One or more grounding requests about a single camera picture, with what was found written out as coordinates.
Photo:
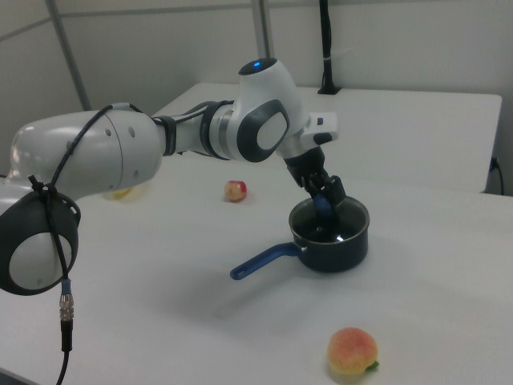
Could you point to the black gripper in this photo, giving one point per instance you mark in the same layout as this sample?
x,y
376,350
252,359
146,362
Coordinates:
x,y
306,164

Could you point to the glass lid with blue knob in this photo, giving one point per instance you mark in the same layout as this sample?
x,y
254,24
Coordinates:
x,y
322,210

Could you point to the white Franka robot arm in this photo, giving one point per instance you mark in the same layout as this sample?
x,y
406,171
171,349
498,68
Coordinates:
x,y
120,144

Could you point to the red toy wax apple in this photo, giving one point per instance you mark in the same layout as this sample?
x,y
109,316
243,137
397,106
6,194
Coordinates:
x,y
235,191

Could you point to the orange toy peach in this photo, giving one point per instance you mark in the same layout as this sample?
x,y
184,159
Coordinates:
x,y
350,351

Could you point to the yellow striped toy melon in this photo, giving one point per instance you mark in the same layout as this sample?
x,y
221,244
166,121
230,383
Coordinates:
x,y
120,194

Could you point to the black camera stand pole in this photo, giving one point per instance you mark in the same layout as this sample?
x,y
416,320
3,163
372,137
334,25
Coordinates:
x,y
328,60

